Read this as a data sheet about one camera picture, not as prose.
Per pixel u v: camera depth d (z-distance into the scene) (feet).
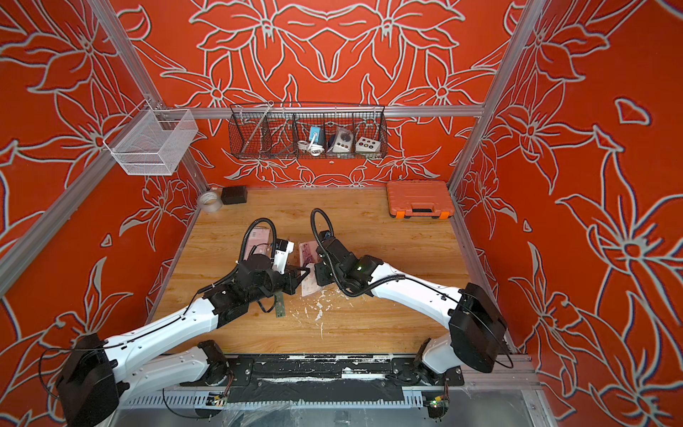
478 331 1.35
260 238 3.37
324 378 2.39
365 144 3.10
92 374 1.29
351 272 1.92
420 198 3.62
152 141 2.96
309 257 2.53
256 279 1.90
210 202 3.75
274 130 3.29
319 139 2.77
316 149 2.80
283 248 2.25
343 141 2.96
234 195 3.64
